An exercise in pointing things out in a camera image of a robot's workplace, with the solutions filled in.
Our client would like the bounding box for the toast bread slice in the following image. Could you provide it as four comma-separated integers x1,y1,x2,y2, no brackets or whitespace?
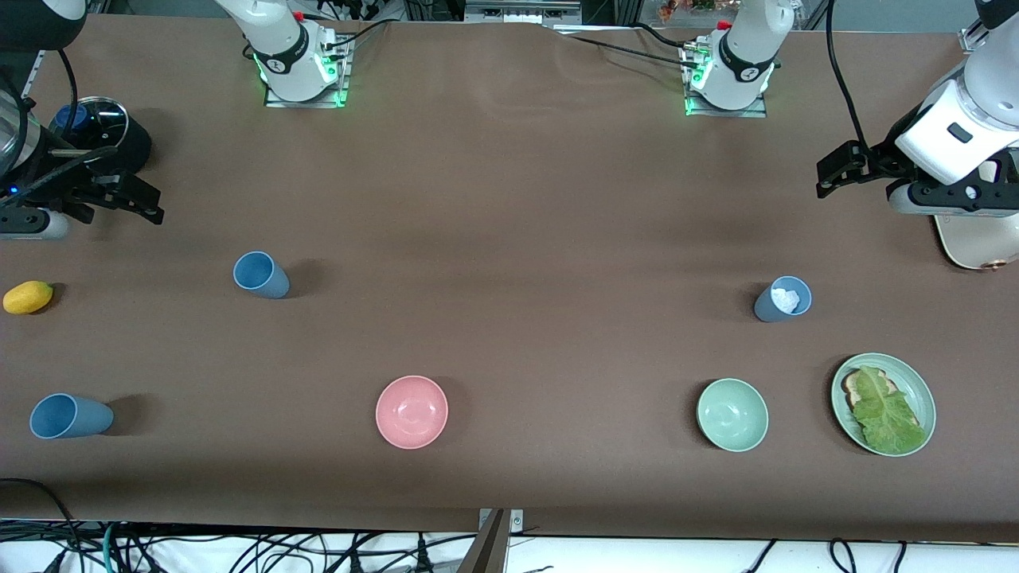
841,368,900,415

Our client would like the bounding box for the silver metal bracket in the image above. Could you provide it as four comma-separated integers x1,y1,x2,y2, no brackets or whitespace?
478,509,525,536

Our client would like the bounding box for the black table cable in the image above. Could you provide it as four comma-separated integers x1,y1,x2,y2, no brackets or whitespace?
328,20,392,50
557,32,701,72
633,22,695,50

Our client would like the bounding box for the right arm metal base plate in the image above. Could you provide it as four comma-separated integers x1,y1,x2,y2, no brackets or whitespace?
264,36,351,108

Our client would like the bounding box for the dark metal bar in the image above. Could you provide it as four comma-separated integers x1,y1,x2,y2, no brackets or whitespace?
458,509,510,573

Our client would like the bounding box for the yellow toy lemon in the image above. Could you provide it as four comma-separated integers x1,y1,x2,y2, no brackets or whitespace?
2,280,54,315

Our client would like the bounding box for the green plate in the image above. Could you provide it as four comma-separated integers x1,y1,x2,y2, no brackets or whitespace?
830,353,937,458

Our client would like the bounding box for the blue cup with paper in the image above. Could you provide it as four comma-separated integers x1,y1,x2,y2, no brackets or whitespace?
753,276,813,323

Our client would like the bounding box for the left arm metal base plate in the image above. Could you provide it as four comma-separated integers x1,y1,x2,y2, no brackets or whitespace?
683,44,769,119

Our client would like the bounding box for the pink bowl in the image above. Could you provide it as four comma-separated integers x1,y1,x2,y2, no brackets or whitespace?
375,375,449,450

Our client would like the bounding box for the glass lid blue knob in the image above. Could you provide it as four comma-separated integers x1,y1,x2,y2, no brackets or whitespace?
46,95,130,166

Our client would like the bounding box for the green floor cable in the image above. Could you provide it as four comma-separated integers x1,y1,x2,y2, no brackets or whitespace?
97,521,122,573

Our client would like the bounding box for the brown table cover sheet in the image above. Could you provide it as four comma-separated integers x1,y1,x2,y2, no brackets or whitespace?
0,14,1019,544

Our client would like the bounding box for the cream white pot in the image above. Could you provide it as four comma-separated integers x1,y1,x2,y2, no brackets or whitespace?
933,155,1019,271

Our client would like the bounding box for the aluminium frame profile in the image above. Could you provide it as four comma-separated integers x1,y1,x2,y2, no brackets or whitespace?
21,48,49,106

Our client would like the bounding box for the green lettuce leaf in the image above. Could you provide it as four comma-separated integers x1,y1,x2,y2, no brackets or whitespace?
852,366,928,456

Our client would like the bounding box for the silver network switch box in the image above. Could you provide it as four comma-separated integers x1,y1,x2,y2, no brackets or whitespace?
464,0,582,25

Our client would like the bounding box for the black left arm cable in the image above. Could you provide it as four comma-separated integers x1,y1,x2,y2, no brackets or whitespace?
825,0,873,160

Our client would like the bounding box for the green bowl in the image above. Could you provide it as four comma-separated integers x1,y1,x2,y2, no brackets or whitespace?
697,377,770,453

